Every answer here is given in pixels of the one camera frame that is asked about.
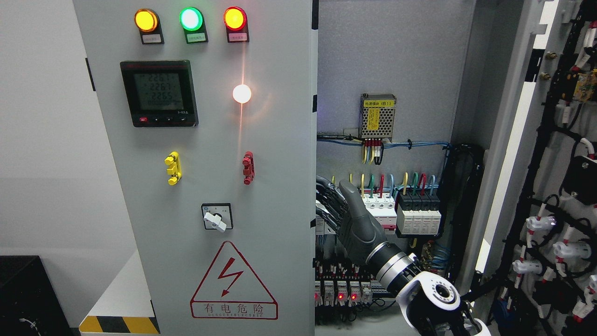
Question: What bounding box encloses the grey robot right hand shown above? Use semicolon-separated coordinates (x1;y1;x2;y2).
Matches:
316;175;387;266

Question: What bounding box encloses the grey cabinet door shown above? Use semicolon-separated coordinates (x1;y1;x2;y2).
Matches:
73;0;316;336
456;0;596;336

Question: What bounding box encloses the white socket breaker row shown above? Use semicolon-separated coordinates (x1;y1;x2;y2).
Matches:
315;194;397;235

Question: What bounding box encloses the relay terminal row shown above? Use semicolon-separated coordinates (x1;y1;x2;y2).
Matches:
312;254;392;308

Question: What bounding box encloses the black surge protector block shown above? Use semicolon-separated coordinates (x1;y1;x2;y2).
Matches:
396;192;442;238

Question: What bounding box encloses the brass ground bus bar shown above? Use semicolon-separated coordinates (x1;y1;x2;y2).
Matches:
419;240;435;272

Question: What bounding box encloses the perforated metal power supply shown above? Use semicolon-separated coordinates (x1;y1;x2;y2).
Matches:
360;93;397;140

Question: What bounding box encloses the red electric hazard sticker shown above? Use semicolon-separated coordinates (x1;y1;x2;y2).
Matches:
190;241;278;320

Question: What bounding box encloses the white glowing indicator lamp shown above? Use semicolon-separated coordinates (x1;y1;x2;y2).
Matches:
232;84;252;104

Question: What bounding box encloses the black digital power meter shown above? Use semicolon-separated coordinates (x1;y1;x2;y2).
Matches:
120;60;199;127

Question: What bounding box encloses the red indicator lamp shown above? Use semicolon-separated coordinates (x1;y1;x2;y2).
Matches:
223;7;247;31

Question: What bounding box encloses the white table with hazard stripes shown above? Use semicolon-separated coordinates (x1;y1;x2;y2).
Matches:
78;252;160;336

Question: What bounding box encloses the green indicator lamp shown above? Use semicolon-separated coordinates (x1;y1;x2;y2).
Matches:
179;7;203;31

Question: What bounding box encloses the yellow indicator lamp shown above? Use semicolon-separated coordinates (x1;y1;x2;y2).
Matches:
134;8;159;33

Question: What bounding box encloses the red terminal post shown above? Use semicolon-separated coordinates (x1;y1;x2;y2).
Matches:
242;151;255;185

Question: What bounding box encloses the white rotary selector switch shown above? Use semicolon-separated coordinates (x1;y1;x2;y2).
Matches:
201;203;233;232

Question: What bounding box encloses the black right cable loom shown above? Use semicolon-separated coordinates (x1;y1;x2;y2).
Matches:
439;143;486;299

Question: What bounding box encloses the yellow terminal post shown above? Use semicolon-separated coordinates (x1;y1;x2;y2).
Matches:
164;151;182;186

